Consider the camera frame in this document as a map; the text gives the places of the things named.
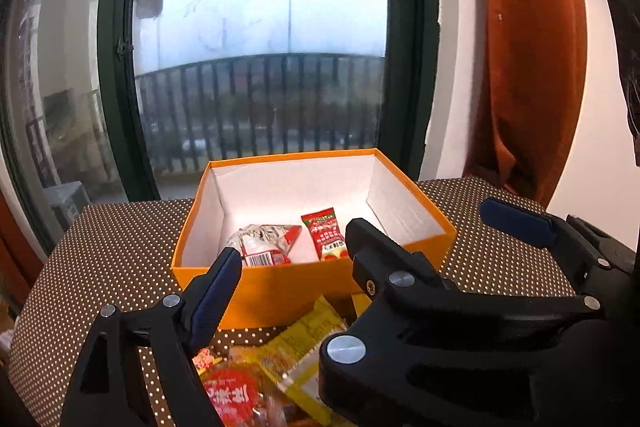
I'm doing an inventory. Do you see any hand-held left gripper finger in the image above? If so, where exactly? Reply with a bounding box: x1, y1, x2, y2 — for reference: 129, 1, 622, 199
60, 247, 243, 427

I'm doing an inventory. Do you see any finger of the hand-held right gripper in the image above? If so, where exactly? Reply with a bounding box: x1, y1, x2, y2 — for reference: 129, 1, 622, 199
478, 198, 640, 309
319, 217, 608, 427

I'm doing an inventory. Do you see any orange cardboard box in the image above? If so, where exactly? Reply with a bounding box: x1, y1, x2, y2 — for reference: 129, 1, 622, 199
171, 148, 457, 330

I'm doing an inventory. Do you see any yellow snack packet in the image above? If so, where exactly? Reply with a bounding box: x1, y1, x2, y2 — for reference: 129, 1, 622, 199
257, 297, 352, 426

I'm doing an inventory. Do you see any red round label snack packet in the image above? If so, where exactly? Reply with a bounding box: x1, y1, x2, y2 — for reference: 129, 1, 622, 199
201, 356, 303, 427

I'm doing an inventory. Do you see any clear red white snack packet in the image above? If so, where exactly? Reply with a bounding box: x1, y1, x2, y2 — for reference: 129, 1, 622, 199
227, 223, 304, 268

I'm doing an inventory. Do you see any red sauce packet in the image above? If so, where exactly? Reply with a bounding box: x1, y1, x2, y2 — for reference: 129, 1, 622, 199
301, 207, 349, 262

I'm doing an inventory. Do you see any brown polka dot tablecloth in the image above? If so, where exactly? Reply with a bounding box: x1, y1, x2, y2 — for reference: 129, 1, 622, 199
10, 177, 586, 427

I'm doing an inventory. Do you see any rust orange curtain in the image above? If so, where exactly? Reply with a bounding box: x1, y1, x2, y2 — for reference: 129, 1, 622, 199
0, 192, 44, 270
462, 0, 587, 208

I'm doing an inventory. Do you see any grey outdoor appliance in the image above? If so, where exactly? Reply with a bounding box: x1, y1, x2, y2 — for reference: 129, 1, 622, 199
44, 181, 92, 231

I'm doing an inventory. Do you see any black balcony railing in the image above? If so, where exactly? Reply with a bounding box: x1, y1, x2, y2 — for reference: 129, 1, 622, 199
135, 53, 386, 174

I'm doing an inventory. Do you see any dark wall picture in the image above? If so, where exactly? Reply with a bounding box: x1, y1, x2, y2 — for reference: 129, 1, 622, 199
603, 0, 640, 166

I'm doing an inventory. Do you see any dark green window frame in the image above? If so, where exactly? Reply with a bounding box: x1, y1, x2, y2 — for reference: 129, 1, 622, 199
96, 0, 442, 202

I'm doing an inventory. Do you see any street lamp post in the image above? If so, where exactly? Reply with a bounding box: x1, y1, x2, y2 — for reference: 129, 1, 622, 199
284, 0, 297, 54

